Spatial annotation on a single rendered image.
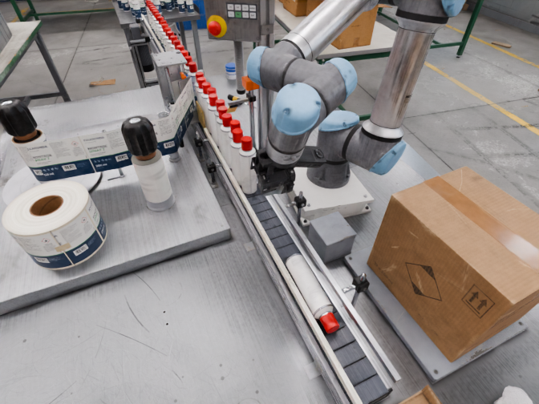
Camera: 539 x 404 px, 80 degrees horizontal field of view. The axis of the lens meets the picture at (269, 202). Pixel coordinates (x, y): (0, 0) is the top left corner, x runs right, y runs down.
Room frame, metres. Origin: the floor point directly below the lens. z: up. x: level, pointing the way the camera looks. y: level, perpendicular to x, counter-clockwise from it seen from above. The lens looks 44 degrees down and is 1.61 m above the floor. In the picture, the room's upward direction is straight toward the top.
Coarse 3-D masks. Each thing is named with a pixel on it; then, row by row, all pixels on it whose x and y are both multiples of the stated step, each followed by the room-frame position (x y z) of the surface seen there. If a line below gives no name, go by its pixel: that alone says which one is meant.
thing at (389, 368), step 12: (288, 216) 0.61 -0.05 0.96; (312, 252) 0.49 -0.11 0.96; (324, 276) 0.43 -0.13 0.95; (336, 288) 0.39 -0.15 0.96; (348, 300) 0.36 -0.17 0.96; (348, 312) 0.33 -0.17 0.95; (360, 324) 0.30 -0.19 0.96; (372, 336) 0.28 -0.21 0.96; (372, 348) 0.26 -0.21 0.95; (384, 360) 0.23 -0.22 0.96; (396, 372) 0.21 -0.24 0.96
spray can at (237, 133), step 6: (234, 132) 0.84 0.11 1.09; (240, 132) 0.84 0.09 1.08; (234, 138) 0.84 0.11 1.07; (240, 138) 0.84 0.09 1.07; (234, 144) 0.84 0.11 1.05; (240, 144) 0.84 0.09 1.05; (234, 150) 0.83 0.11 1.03; (234, 156) 0.83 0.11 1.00; (234, 162) 0.83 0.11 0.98; (234, 168) 0.83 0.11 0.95; (234, 174) 0.84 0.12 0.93; (240, 174) 0.83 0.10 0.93; (240, 180) 0.83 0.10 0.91; (240, 186) 0.83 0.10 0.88
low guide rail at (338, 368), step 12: (228, 168) 0.88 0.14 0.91; (240, 192) 0.76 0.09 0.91; (252, 216) 0.65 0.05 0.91; (264, 240) 0.57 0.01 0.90; (276, 252) 0.52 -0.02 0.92; (288, 276) 0.45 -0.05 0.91; (300, 300) 0.38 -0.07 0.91; (312, 324) 0.32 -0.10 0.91; (324, 336) 0.30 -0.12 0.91; (324, 348) 0.27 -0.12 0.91; (336, 360) 0.25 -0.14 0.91; (336, 372) 0.23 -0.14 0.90; (348, 384) 0.20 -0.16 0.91
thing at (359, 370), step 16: (256, 192) 0.80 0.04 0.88; (256, 208) 0.72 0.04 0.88; (272, 208) 0.72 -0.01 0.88; (272, 224) 0.65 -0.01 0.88; (272, 240) 0.59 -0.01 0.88; (288, 240) 0.59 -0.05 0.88; (288, 256) 0.54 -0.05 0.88; (288, 272) 0.48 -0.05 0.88; (288, 288) 0.44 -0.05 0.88; (336, 336) 0.31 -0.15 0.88; (352, 336) 0.31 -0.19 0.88; (336, 352) 0.28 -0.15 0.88; (352, 352) 0.28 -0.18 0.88; (352, 368) 0.24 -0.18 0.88; (368, 368) 0.24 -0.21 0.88; (352, 384) 0.21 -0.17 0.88; (368, 384) 0.21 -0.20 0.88; (368, 400) 0.18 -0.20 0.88
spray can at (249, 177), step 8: (248, 136) 0.82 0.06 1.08; (248, 144) 0.79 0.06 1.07; (240, 152) 0.80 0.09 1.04; (248, 152) 0.79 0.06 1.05; (240, 160) 0.80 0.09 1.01; (248, 160) 0.78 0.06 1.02; (240, 168) 0.81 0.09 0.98; (248, 168) 0.78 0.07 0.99; (248, 176) 0.78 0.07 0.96; (256, 176) 0.80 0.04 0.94; (248, 184) 0.78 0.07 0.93; (256, 184) 0.80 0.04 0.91; (248, 192) 0.78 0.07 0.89
